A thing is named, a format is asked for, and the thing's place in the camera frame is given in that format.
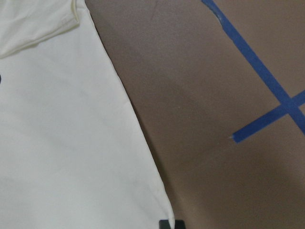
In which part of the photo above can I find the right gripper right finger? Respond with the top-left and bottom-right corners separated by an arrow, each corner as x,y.
174,214 -> 185,229

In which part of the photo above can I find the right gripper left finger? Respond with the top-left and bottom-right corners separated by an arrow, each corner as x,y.
159,219 -> 171,229

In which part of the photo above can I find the cream long-sleeve cat shirt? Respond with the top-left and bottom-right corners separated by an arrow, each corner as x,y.
0,0 -> 175,229

